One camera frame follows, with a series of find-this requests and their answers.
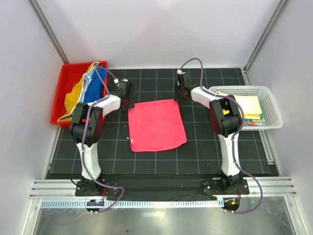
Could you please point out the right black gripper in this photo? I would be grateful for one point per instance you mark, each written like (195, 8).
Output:
(176, 97)

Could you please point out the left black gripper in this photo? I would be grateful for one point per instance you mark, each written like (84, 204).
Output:
(130, 105)

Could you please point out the pink towel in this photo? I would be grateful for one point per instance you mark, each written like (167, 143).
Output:
(156, 126)

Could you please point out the yellow towel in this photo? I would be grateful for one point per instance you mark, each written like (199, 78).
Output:
(241, 100)

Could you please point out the rabbit print towel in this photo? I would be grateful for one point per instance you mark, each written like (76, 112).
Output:
(254, 122)

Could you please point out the green towel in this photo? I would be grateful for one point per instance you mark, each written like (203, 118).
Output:
(262, 110)

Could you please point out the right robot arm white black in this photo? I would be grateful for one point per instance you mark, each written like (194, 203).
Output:
(226, 122)

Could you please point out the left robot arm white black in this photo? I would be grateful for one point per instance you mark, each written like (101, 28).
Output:
(86, 131)

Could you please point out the blue towel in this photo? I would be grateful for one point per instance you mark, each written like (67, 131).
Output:
(92, 85)

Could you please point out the orange mustard towel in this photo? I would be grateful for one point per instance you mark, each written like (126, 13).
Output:
(73, 95)

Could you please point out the red plastic bin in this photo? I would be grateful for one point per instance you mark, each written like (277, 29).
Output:
(58, 93)

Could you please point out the white perforated plastic basket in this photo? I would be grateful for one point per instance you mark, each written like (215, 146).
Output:
(273, 118)

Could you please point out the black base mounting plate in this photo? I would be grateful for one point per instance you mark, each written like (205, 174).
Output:
(160, 187)

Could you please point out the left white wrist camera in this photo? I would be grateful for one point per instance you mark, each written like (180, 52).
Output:
(117, 81)

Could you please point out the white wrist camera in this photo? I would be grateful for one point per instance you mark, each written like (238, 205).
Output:
(117, 81)
(180, 72)

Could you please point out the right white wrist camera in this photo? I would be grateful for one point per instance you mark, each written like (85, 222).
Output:
(180, 72)

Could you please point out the right aluminium frame post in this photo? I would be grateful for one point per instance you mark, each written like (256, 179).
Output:
(282, 4)

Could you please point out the aluminium frame post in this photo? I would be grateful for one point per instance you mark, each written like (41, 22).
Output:
(48, 30)
(282, 4)

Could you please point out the slotted white cable duct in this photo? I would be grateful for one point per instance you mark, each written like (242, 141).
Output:
(93, 204)

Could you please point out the left aluminium frame post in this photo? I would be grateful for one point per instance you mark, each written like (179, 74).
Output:
(48, 30)

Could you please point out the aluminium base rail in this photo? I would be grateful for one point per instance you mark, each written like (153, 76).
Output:
(271, 186)

